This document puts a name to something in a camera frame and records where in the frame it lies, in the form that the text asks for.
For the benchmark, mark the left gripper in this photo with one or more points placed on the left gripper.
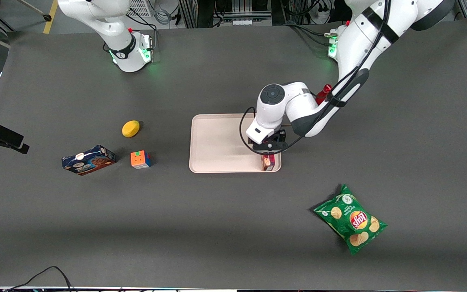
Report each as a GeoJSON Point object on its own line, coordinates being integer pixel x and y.
{"type": "Point", "coordinates": [281, 144]}

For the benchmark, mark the red tartan cookie box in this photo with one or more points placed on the red tartan cookie box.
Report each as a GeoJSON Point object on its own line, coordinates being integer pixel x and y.
{"type": "Point", "coordinates": [268, 162]}

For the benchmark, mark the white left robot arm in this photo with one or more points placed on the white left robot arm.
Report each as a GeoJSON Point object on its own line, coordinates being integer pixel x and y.
{"type": "Point", "coordinates": [359, 40]}

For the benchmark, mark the cream plastic tray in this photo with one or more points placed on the cream plastic tray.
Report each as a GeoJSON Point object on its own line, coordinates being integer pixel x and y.
{"type": "Point", "coordinates": [217, 142]}

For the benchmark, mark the blue cookie box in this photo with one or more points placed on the blue cookie box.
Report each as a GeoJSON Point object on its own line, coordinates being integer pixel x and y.
{"type": "Point", "coordinates": [89, 160]}

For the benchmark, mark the white vented box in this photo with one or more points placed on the white vented box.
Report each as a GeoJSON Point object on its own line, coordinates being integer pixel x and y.
{"type": "Point", "coordinates": [139, 7]}

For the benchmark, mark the red drink bottle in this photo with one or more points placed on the red drink bottle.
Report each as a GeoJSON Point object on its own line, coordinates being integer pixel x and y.
{"type": "Point", "coordinates": [322, 97]}

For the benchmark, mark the green Lay's chips bag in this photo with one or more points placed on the green Lay's chips bag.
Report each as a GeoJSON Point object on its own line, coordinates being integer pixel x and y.
{"type": "Point", "coordinates": [351, 221]}

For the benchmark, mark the white power strip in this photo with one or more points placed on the white power strip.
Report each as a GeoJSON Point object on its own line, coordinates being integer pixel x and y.
{"type": "Point", "coordinates": [242, 22]}

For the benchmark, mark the colourful Rubik's cube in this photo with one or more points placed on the colourful Rubik's cube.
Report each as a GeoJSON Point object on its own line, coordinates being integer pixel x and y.
{"type": "Point", "coordinates": [139, 159]}

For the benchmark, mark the yellow lemon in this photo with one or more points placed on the yellow lemon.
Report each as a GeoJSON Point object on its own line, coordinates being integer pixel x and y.
{"type": "Point", "coordinates": [130, 129]}

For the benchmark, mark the black tripod leg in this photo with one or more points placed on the black tripod leg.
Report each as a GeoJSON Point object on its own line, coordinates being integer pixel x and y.
{"type": "Point", "coordinates": [39, 10]}

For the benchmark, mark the aluminium frame post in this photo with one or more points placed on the aluminium frame post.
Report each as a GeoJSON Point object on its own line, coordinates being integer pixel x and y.
{"type": "Point", "coordinates": [187, 12]}

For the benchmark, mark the black camera on mount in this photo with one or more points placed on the black camera on mount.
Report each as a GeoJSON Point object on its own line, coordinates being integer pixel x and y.
{"type": "Point", "coordinates": [2, 138]}

